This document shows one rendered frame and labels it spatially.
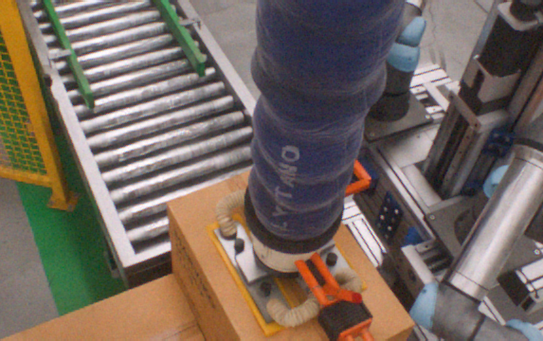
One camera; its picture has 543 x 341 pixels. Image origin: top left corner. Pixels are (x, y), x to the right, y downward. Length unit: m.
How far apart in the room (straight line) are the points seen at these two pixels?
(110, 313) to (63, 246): 0.85
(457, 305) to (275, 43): 0.52
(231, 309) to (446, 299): 0.62
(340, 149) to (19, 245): 1.95
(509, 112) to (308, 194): 0.66
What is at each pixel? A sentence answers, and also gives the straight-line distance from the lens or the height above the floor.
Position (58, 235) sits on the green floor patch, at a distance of 2.87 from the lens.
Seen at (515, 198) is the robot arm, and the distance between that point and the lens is 1.13.
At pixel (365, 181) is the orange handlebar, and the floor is 1.08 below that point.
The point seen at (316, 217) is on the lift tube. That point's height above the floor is 1.28.
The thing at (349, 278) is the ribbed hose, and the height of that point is 1.02.
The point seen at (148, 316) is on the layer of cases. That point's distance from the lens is 2.01.
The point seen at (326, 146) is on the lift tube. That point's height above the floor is 1.50.
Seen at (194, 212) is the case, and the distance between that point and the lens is 1.71.
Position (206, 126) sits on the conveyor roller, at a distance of 2.44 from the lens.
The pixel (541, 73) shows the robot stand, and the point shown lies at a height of 1.41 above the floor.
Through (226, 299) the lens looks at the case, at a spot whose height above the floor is 0.94.
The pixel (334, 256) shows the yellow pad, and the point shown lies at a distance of 1.61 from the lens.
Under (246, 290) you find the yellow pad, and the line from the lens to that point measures 1.57.
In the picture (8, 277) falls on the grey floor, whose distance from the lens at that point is 2.81.
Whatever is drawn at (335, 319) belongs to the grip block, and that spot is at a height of 1.09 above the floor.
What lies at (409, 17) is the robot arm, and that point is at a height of 1.42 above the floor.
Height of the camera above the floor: 2.35
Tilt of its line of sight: 51 degrees down
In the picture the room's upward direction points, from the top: 7 degrees clockwise
